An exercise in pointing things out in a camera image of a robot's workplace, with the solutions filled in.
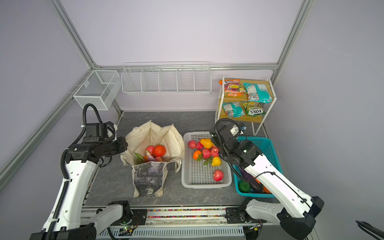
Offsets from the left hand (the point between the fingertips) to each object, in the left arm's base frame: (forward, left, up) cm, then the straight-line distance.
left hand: (127, 146), depth 72 cm
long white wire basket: (+49, -17, +5) cm, 52 cm away
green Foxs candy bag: (+27, -73, -6) cm, 78 cm away
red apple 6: (-10, -45, -20) cm, 50 cm away
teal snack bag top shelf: (+23, -69, +10) cm, 73 cm away
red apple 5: (+4, -45, -19) cm, 50 cm away
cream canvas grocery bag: (-13, -10, -8) cm, 19 cm away
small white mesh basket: (+48, +29, -1) cm, 56 cm away
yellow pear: (+9, -41, -17) cm, 45 cm away
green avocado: (-18, -58, -18) cm, 63 cm away
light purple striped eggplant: (0, -8, -13) cm, 15 cm away
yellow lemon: (-2, -45, -21) cm, 50 cm away
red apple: (+8, -6, -18) cm, 21 cm away
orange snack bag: (+27, -56, +11) cm, 63 cm away
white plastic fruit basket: (-8, -32, -24) cm, 41 cm away
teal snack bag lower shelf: (+27, -59, -6) cm, 66 cm away
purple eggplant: (-17, -64, -20) cm, 69 cm away
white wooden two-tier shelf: (+18, -73, -8) cm, 76 cm away
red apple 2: (+1, -11, -17) cm, 20 cm away
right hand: (-1, -43, +5) cm, 44 cm away
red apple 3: (+10, -31, -19) cm, 38 cm away
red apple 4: (+4, -40, -20) cm, 45 cm away
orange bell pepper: (-19, -69, -21) cm, 75 cm away
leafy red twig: (0, -40, -23) cm, 46 cm away
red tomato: (+6, -12, -17) cm, 21 cm away
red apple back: (+9, -36, -19) cm, 42 cm away
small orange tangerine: (+3, -33, -18) cm, 38 cm away
